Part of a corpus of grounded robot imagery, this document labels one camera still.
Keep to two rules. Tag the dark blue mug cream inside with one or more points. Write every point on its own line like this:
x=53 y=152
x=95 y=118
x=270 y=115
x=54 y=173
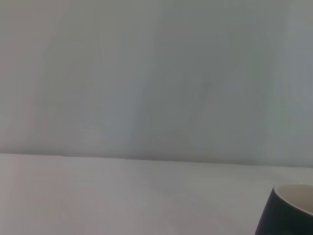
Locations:
x=276 y=215

